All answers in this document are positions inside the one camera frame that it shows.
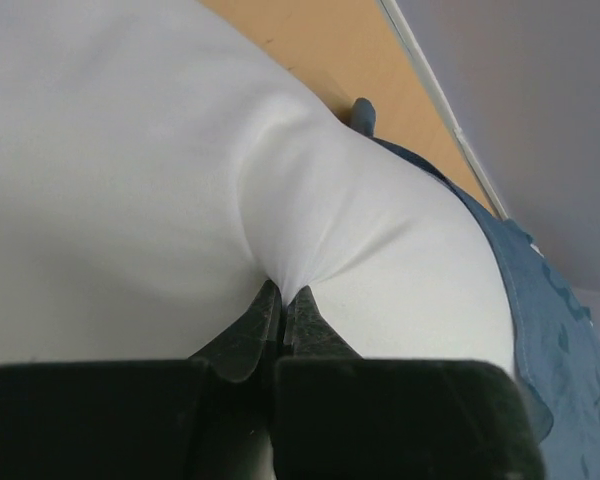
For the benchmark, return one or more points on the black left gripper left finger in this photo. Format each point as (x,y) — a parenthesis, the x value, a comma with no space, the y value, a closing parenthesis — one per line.
(203,417)

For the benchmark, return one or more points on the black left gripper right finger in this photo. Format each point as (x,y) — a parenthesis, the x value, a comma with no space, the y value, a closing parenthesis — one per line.
(340,416)

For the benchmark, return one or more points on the blue letter-print pillowcase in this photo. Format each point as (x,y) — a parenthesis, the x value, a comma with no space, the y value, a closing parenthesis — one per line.
(556,350)

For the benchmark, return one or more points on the white pillow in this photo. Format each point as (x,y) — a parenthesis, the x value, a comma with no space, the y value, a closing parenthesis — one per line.
(156,169)

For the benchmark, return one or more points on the aluminium front rail frame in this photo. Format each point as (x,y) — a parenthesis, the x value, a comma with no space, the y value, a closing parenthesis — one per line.
(428,79)

